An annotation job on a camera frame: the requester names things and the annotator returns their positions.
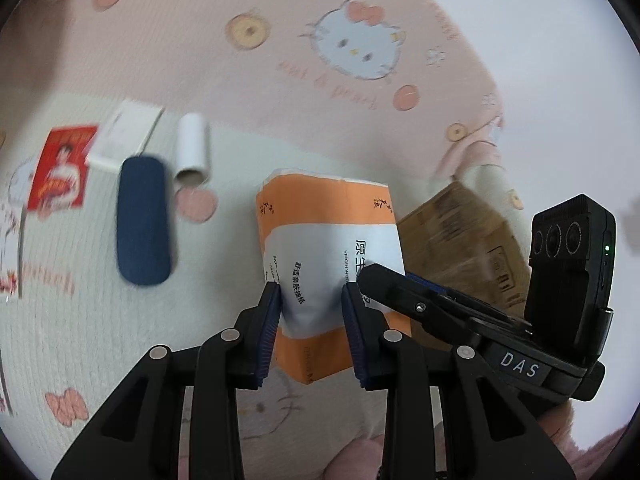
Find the orange and white tissue pack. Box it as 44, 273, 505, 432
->
255, 167, 413, 386

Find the white paper roll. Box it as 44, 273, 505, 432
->
174, 112, 211, 186

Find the white printed leaflet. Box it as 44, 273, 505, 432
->
0, 205, 26, 301

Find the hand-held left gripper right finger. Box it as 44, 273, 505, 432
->
341, 282, 576, 480

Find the brown cardboard box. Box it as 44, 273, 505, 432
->
395, 180, 533, 356

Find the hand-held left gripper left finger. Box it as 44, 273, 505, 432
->
50, 282, 283, 480

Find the white spiral notepad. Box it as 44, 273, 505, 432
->
85, 101, 165, 173

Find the red portrait card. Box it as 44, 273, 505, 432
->
26, 126, 98, 211

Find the pink cat-print blanket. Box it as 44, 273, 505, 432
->
0, 0, 506, 181

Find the navy glasses case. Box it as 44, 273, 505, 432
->
116, 155, 175, 288

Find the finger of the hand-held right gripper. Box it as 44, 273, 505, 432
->
357, 262, 532, 347

